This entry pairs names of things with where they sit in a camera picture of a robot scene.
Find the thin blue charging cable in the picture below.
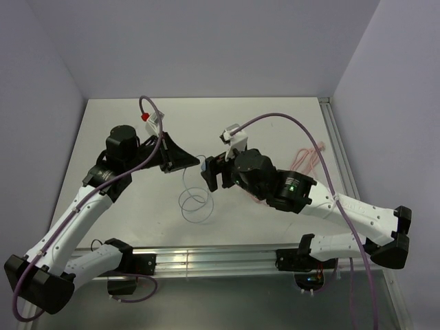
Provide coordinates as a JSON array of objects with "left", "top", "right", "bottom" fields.
[{"left": 179, "top": 166, "right": 215, "bottom": 224}]

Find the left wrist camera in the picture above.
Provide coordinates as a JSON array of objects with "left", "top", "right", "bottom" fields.
[{"left": 141, "top": 111, "right": 164, "bottom": 136}]

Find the aluminium frame rail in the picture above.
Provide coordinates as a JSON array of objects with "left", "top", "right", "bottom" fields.
[{"left": 20, "top": 98, "right": 413, "bottom": 330}]

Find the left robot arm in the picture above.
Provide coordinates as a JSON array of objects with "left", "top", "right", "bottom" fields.
[{"left": 4, "top": 125, "right": 200, "bottom": 314}]

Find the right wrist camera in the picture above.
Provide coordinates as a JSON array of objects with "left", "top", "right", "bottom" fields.
[{"left": 219, "top": 124, "right": 248, "bottom": 161}]

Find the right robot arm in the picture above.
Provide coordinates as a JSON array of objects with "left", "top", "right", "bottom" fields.
[{"left": 201, "top": 148, "right": 412, "bottom": 270}]

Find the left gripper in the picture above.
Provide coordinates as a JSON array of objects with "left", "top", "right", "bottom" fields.
[{"left": 125, "top": 131, "right": 200, "bottom": 174}]

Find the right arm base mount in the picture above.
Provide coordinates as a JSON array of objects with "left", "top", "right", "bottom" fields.
[{"left": 275, "top": 248, "right": 338, "bottom": 292}]

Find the pink power strip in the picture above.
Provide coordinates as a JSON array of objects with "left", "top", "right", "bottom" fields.
[{"left": 247, "top": 193, "right": 267, "bottom": 206}]

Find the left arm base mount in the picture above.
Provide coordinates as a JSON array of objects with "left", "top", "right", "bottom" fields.
[{"left": 104, "top": 254, "right": 158, "bottom": 303}]

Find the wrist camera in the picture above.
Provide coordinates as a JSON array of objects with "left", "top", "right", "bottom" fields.
[
  {"left": 219, "top": 124, "right": 248, "bottom": 161},
  {"left": 141, "top": 111, "right": 164, "bottom": 136}
]

